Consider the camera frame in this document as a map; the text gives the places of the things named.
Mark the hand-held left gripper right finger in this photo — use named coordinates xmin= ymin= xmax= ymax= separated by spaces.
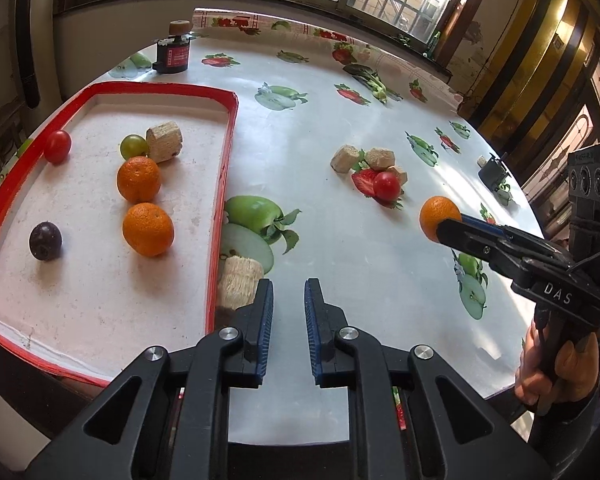
xmin=303 ymin=278 xmax=552 ymax=480

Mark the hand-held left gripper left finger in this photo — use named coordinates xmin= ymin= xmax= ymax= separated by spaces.
xmin=24 ymin=278 xmax=276 ymax=480

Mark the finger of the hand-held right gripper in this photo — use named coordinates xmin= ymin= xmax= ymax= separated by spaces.
xmin=461 ymin=215 xmax=569 ymax=257
xmin=436 ymin=217 xmax=572 ymax=282

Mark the orange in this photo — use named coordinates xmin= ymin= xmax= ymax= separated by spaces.
xmin=117 ymin=156 xmax=162 ymax=203
xmin=122 ymin=202 xmax=175 ymax=258
xmin=419 ymin=196 xmax=463 ymax=243

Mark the red rimmed white tray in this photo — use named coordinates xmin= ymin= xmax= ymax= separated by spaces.
xmin=0 ymin=80 xmax=240 ymax=390

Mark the green grape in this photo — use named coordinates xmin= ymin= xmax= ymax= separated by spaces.
xmin=119 ymin=133 xmax=150 ymax=160

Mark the dark purple plum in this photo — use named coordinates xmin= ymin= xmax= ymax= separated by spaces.
xmin=29 ymin=221 xmax=63 ymax=262

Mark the red tomato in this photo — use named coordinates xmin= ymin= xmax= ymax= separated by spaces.
xmin=372 ymin=171 xmax=402 ymax=202
xmin=43 ymin=130 xmax=73 ymax=165

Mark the person's right forearm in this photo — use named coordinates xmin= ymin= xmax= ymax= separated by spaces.
xmin=530 ymin=380 xmax=600 ymax=480

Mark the person's right hand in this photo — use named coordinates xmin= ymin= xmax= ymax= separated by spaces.
xmin=514 ymin=323 xmax=600 ymax=415

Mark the stained glass door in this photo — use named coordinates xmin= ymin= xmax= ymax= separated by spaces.
xmin=520 ymin=50 xmax=600 ymax=211

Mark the green leafy vegetable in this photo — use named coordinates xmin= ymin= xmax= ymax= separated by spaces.
xmin=342 ymin=62 xmax=403 ymax=106

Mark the yellow door panel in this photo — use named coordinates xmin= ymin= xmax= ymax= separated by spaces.
xmin=467 ymin=0 xmax=598 ymax=171

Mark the dark jar with red label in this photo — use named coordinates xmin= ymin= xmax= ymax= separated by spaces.
xmin=152 ymin=35 xmax=192 ymax=75

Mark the black pipe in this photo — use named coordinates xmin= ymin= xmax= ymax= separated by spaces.
xmin=15 ymin=0 xmax=43 ymax=108

